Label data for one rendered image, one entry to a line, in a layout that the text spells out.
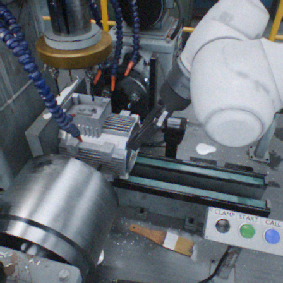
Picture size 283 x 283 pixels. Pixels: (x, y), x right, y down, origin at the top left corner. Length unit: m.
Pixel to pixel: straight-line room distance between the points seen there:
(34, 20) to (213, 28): 0.57
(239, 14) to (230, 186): 0.59
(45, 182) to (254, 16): 0.48
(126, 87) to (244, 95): 0.66
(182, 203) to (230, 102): 0.56
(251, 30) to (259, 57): 0.12
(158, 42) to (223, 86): 0.79
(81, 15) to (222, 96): 0.40
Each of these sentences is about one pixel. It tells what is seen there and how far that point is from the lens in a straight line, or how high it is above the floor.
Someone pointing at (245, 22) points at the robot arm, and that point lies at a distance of 0.51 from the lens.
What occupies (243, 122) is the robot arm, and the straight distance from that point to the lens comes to 0.36.
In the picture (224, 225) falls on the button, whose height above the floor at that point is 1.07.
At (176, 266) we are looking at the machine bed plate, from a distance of 0.87.
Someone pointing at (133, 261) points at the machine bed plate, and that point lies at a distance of 0.87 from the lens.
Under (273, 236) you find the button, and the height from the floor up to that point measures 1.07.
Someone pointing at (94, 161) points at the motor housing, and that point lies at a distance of 0.80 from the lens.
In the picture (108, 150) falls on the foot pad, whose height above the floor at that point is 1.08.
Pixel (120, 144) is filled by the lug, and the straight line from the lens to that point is 0.75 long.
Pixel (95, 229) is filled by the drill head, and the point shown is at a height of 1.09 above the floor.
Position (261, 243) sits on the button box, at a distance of 0.66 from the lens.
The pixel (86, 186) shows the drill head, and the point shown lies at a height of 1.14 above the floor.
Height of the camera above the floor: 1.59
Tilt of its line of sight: 42 degrees down
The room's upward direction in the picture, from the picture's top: straight up
